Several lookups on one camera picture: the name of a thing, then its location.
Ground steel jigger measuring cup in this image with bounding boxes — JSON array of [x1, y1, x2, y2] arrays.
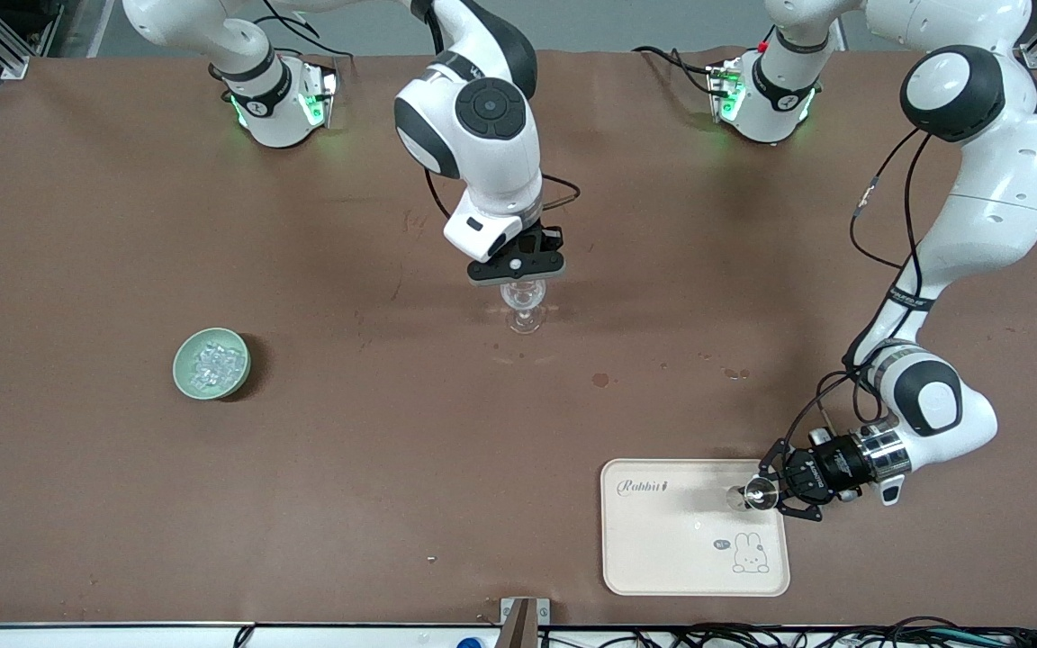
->
[[726, 477, 779, 514]]

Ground clear wine glass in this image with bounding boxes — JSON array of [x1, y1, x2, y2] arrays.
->
[[500, 279, 546, 336]]

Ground clear ice cubes pile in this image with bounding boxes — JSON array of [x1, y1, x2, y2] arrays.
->
[[190, 342, 245, 392]]

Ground cream rabbit print tray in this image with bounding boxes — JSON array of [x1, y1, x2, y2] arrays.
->
[[600, 459, 791, 598]]

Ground brown table cover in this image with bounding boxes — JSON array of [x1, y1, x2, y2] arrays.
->
[[0, 49, 1037, 628]]

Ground green ceramic bowl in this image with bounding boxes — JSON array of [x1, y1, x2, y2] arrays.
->
[[173, 328, 252, 401]]

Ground black cable bundle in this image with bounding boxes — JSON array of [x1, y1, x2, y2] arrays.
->
[[541, 616, 1037, 648]]

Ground black left base cable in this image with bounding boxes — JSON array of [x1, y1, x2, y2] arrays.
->
[[633, 45, 719, 95]]

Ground black base cable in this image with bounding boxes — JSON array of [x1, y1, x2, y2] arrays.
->
[[253, 0, 354, 66], [633, 45, 719, 95]]

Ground grey metal bracket plate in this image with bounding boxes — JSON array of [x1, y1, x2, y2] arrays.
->
[[500, 598, 551, 626]]

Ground black right base cable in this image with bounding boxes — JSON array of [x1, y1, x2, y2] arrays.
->
[[253, 0, 354, 66]]

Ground brown camera post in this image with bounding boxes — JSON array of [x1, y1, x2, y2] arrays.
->
[[496, 600, 539, 648]]

